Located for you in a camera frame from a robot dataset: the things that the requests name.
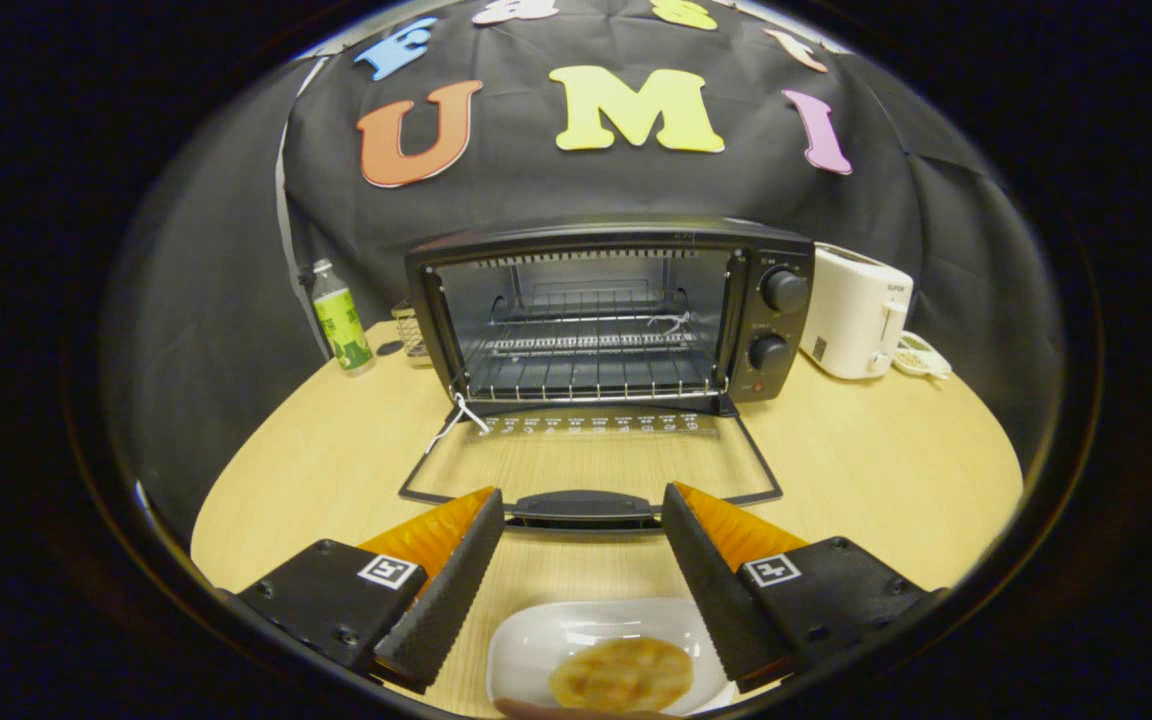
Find white toaster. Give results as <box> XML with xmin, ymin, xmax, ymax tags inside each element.
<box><xmin>800</xmin><ymin>242</ymin><xmax>915</xmax><ymax>381</ymax></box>

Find round bread roll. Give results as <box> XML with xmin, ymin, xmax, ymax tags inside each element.
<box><xmin>548</xmin><ymin>637</ymin><xmax>695</xmax><ymax>714</ymax></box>

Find black toaster oven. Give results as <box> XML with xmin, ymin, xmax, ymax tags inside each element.
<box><xmin>398</xmin><ymin>220</ymin><xmax>817</xmax><ymax>533</ymax></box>

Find white divided snack dish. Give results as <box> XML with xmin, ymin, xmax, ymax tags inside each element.
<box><xmin>891</xmin><ymin>330</ymin><xmax>954</xmax><ymax>381</ymax></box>

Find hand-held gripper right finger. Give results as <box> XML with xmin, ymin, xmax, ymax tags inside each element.
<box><xmin>660</xmin><ymin>482</ymin><xmax>942</xmax><ymax>696</ymax></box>

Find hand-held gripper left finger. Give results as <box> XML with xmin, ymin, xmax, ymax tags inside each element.
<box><xmin>234</xmin><ymin>486</ymin><xmax>507</xmax><ymax>696</ymax></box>

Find white plate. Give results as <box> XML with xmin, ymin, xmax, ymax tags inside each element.
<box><xmin>486</xmin><ymin>598</ymin><xmax>739</xmax><ymax>717</ymax></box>

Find green label plastic bottle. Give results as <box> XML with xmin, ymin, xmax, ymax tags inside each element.
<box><xmin>310</xmin><ymin>259</ymin><xmax>377</xmax><ymax>377</ymax></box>

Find small wire mesh basket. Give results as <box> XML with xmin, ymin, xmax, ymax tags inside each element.
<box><xmin>392</xmin><ymin>298</ymin><xmax>431</xmax><ymax>363</ymax></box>

